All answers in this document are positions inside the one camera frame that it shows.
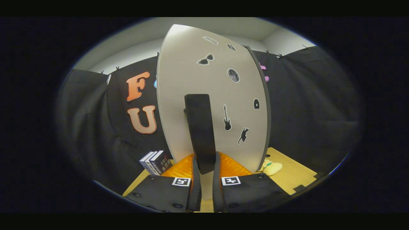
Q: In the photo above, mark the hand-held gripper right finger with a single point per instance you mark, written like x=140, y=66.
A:
x=217, y=191

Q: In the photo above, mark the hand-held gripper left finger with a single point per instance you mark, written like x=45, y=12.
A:
x=196, y=191

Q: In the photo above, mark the white cabinet door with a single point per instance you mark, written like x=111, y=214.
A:
x=179, y=64

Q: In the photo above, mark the dark blue book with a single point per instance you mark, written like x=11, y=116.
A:
x=161, y=163

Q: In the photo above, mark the blue and white book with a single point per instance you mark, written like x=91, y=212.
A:
x=151, y=166
x=144, y=161

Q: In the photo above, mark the yellow plush toy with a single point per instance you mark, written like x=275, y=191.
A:
x=273, y=167

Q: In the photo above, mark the grey cabinet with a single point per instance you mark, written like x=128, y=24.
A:
x=267, y=105

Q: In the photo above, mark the black backdrop cloth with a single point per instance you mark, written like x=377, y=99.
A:
x=313, y=121

